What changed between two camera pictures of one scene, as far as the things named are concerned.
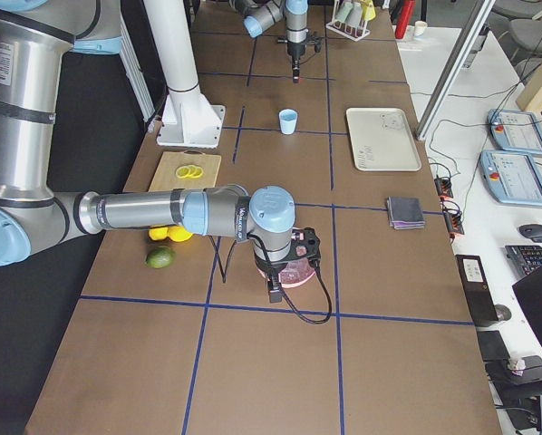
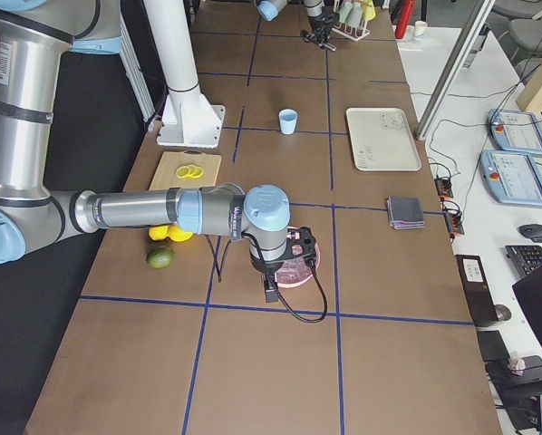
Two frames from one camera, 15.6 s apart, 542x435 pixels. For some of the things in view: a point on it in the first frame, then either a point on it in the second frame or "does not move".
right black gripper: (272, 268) does not move
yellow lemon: (159, 234) does not move
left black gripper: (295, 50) → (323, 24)
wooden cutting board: (179, 170) does not move
